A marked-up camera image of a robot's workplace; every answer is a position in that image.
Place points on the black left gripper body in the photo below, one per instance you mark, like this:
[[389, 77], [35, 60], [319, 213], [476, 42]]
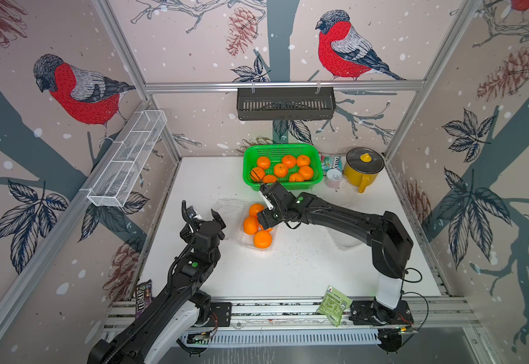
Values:
[[187, 236]]

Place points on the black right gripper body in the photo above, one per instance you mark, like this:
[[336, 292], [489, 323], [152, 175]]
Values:
[[273, 215]]

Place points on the clear plastic clamshell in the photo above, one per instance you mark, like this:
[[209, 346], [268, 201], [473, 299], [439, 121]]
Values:
[[234, 212], [344, 241]]

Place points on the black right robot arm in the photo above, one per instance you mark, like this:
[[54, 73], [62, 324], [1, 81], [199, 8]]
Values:
[[389, 244]]

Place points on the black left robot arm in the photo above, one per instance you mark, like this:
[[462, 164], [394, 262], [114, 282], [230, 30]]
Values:
[[180, 305]]

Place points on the green plastic basket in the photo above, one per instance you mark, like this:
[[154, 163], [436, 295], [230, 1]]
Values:
[[275, 153]]

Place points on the green snack packet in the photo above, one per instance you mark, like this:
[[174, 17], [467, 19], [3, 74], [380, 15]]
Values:
[[331, 161]]

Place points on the yellow pot with lid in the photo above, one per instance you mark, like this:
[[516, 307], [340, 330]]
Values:
[[362, 167]]

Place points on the brown candy bag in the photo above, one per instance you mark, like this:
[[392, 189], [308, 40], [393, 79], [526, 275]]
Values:
[[143, 297]]

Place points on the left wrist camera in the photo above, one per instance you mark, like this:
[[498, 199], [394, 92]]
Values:
[[192, 213]]

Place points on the black wire shelf basket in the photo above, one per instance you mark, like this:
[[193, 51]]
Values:
[[286, 104]]

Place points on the green sachet on rail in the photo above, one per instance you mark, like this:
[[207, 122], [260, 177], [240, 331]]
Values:
[[333, 305]]

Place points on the white wire wall basket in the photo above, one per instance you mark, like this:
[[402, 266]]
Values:
[[121, 174]]

